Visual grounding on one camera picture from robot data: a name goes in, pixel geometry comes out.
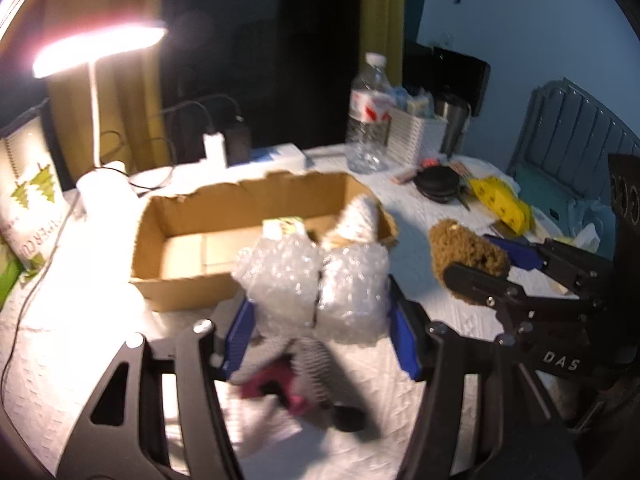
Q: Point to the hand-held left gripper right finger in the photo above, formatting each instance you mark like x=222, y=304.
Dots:
x=404, y=340

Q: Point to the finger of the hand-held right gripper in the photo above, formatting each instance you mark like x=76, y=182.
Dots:
x=475, y=282
x=515, y=252

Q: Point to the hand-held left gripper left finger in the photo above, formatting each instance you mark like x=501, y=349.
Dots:
x=239, y=332

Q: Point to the brown sponge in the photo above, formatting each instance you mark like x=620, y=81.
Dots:
x=462, y=250

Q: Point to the clear bubble wrap bundle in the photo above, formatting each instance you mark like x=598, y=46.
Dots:
x=310, y=285

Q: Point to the cardboard box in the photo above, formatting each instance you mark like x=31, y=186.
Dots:
x=200, y=250

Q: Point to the grey striped pink cloth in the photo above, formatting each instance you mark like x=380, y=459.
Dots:
x=310, y=365

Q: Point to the black round case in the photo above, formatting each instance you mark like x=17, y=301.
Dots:
x=437, y=182

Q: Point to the white striped sock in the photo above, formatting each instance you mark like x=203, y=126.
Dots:
x=356, y=220

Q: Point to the small pink tube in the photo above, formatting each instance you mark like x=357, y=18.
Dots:
x=402, y=175

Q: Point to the grey blue slatted headboard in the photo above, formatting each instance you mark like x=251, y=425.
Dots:
x=575, y=135

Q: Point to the steel tumbler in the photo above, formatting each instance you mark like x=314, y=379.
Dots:
x=452, y=120

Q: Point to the white storage basket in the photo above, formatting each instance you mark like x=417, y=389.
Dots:
x=417, y=135

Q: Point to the white blue flat box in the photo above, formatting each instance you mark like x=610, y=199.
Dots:
x=280, y=154

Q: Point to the white charger plug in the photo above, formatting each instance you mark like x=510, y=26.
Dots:
x=215, y=150

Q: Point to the black monitor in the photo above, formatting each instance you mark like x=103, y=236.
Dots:
x=450, y=75

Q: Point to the black power adapter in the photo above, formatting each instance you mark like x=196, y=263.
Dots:
x=237, y=142

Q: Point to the clear plastic water bottle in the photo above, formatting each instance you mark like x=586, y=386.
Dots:
x=369, y=120

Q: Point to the spiral notebook with trees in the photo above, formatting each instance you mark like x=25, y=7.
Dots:
x=30, y=200

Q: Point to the white desk lamp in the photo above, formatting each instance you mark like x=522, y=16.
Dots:
x=97, y=110

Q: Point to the yellow curtain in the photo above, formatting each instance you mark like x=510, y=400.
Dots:
x=385, y=10

